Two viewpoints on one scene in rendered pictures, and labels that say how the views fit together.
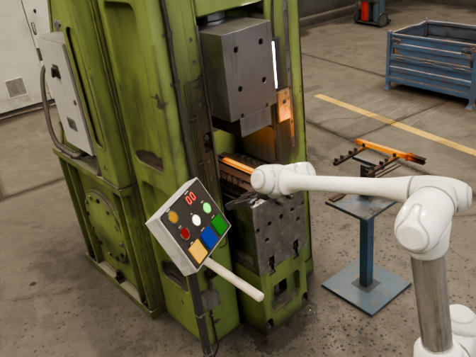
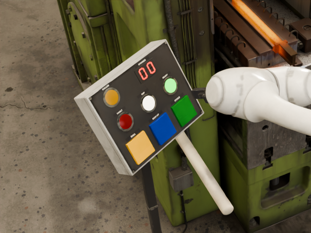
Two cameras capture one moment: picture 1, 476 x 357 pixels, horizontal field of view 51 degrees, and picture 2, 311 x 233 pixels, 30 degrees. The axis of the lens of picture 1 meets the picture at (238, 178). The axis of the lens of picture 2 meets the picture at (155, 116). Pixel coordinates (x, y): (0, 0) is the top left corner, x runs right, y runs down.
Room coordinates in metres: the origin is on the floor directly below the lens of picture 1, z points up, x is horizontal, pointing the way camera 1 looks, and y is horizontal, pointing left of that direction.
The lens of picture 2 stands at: (0.58, -0.30, 2.26)
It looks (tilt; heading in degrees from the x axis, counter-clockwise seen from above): 43 degrees down; 22
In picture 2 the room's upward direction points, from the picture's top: 9 degrees counter-clockwise
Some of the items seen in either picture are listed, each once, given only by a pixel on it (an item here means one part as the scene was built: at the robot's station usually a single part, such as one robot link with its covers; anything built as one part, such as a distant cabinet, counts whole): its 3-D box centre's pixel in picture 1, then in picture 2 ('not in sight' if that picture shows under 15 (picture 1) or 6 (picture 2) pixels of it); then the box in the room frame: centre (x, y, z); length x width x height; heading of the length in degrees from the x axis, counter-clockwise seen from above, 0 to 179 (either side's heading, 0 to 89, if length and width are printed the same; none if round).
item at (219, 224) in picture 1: (218, 224); (183, 111); (1.87, 0.11, 1.01); 0.07 x 0.05 x 0.07; 153
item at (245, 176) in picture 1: (236, 173); (244, 27); (2.42, 0.01, 0.96); 0.42 x 0.20 x 0.09; 38
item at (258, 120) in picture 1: (228, 112); not in sight; (2.42, 0.01, 1.32); 0.42 x 0.20 x 0.10; 38
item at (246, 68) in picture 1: (229, 62); not in sight; (2.44, -0.03, 1.56); 0.42 x 0.39 x 0.40; 38
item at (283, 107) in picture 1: (282, 105); not in sight; (2.55, -0.29, 1.27); 0.09 x 0.02 x 0.17; 128
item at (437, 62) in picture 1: (446, 59); not in sight; (5.69, -2.61, 0.36); 1.20 x 0.80 x 0.72; 33
